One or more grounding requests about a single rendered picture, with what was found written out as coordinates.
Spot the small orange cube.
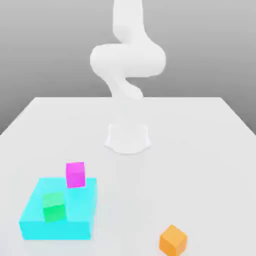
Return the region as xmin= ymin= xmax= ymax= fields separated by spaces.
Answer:
xmin=159 ymin=224 xmax=188 ymax=256

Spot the large cyan box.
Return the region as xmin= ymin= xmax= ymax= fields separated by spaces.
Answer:
xmin=18 ymin=177 xmax=98 ymax=241

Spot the small green cube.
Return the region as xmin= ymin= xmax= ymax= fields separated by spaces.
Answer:
xmin=42 ymin=192 xmax=67 ymax=223

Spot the small magenta cube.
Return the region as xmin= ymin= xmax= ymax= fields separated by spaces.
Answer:
xmin=65 ymin=161 xmax=86 ymax=189

